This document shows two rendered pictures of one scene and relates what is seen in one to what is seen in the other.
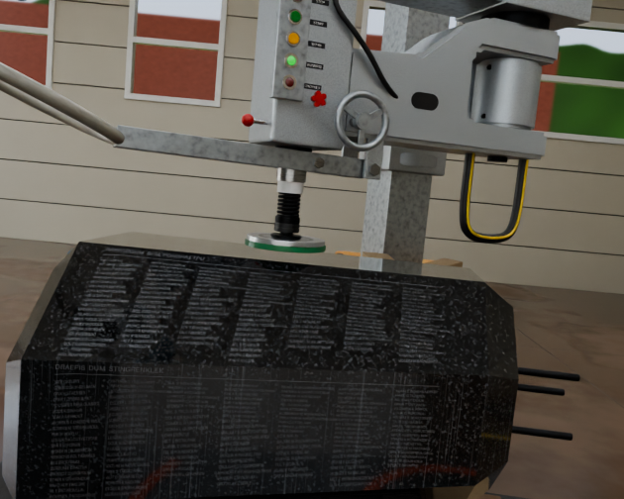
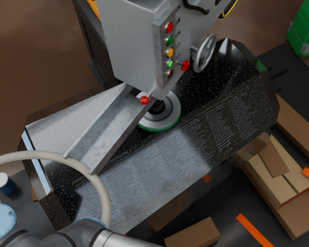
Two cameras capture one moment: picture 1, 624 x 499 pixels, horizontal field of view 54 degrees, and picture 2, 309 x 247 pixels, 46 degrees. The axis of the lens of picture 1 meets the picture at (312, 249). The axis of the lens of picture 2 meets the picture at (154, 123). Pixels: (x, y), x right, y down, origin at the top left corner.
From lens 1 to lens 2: 1.56 m
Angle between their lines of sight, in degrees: 57
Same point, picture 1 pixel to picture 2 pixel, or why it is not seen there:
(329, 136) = not seen: hidden behind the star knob
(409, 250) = not seen: outside the picture
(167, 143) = (113, 150)
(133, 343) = (132, 214)
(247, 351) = (182, 182)
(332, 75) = (184, 40)
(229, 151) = (138, 119)
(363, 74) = (194, 19)
